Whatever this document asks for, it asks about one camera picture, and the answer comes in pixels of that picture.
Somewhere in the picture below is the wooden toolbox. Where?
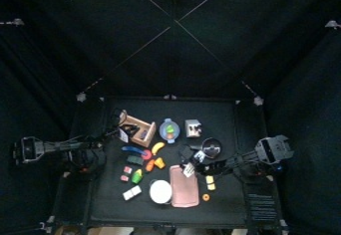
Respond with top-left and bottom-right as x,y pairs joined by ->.
117,110 -> 159,148

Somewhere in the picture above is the small black box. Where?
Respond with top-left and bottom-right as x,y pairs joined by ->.
178,144 -> 195,161

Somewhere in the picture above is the black toy frying pan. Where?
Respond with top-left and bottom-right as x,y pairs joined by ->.
188,136 -> 223,160

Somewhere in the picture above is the blue toy tool red end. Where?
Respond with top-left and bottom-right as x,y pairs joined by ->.
120,145 -> 155,161

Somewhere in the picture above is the pink rectangular tray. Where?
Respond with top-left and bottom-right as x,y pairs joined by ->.
168,163 -> 200,209

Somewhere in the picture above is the orange yellow toy food piece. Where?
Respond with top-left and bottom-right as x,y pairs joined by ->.
153,156 -> 168,170

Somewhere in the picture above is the yellow toy banana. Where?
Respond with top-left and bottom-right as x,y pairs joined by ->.
151,140 -> 167,156

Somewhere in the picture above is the dark green toy block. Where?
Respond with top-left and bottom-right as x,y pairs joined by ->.
127,154 -> 145,166

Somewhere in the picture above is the blue bowl with toy vegetables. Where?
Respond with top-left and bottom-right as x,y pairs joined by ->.
159,117 -> 182,144

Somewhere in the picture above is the orange toy carrot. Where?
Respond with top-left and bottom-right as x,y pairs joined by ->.
144,158 -> 156,173

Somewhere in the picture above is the white round plate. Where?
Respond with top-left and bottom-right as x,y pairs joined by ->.
148,178 -> 174,205

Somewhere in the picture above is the green yellow toy corn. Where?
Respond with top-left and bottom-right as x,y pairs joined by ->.
131,168 -> 145,185

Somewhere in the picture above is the white rectangular block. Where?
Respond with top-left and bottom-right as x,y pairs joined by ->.
121,184 -> 144,201

